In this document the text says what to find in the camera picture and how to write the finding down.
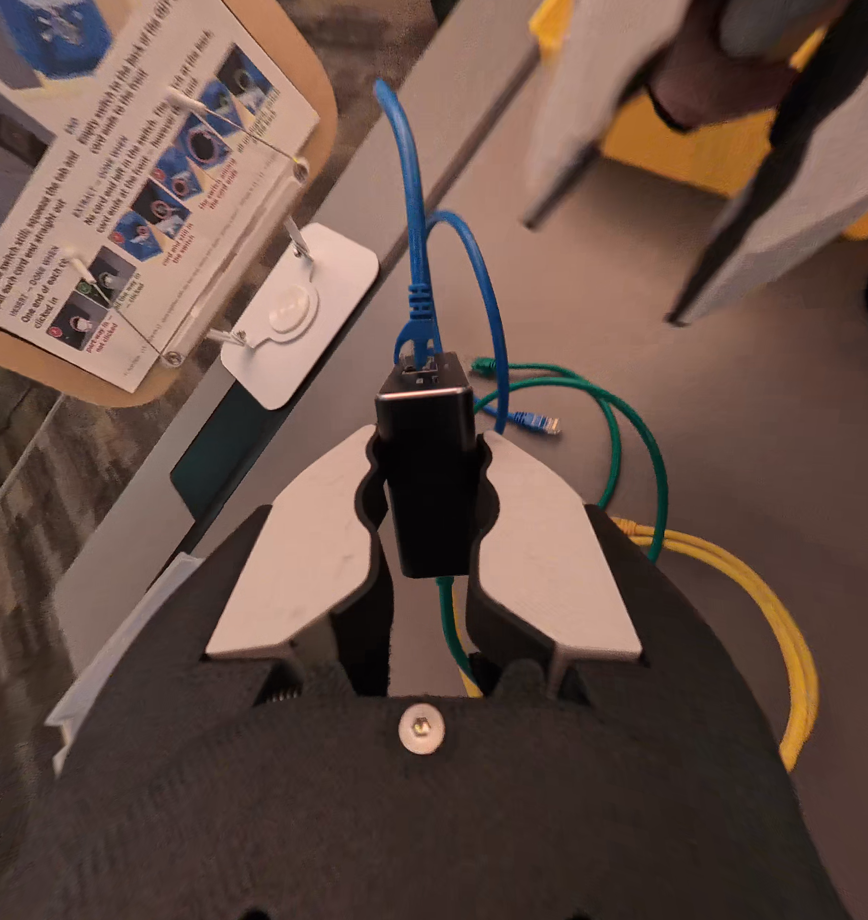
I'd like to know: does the printed instruction sheet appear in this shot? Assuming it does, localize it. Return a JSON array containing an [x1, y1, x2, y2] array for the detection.
[[0, 0, 320, 392]]

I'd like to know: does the wooden sign board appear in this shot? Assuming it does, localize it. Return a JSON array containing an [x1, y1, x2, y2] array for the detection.
[[0, 0, 339, 409]]

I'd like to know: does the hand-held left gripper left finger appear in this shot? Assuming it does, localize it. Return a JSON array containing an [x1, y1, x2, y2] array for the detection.
[[204, 423, 397, 697]]

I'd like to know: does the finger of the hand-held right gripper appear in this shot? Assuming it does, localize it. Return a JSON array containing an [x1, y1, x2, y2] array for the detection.
[[667, 0, 868, 328], [524, 0, 701, 230]]

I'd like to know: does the green ethernet cable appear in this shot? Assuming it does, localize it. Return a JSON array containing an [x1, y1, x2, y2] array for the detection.
[[436, 356, 671, 680]]

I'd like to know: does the yellow plastic bin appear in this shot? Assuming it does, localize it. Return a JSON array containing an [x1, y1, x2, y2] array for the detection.
[[531, 0, 868, 242]]

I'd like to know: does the dark teal panel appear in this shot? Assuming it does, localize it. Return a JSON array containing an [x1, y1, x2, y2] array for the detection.
[[170, 384, 295, 520]]

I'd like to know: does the blue ethernet cable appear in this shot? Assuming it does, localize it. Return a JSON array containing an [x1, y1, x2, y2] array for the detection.
[[373, 78, 563, 438]]

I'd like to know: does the black network switch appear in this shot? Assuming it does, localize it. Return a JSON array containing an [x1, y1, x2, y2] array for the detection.
[[374, 352, 476, 578]]

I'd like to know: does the yellow ethernet cable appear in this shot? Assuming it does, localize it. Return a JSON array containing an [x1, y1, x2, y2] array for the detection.
[[456, 517, 819, 773]]

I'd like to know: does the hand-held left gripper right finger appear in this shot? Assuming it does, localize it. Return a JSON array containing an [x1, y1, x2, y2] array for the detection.
[[465, 430, 645, 691]]

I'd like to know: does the white sign stand base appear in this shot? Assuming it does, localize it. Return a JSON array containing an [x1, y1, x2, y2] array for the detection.
[[220, 223, 381, 411]]

